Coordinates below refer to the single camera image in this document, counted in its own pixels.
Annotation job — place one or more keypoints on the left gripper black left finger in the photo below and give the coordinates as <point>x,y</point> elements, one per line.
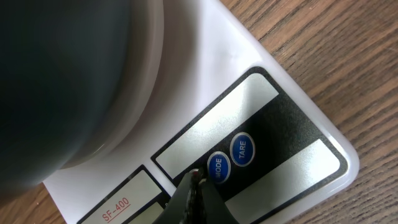
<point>182,207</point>

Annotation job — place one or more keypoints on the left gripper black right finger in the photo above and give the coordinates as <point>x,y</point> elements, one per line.
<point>216,212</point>

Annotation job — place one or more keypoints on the white digital kitchen scale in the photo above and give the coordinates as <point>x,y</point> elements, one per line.
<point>214,100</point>

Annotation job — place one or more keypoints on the teal metal bowl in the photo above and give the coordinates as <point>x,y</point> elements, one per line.
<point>61,62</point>

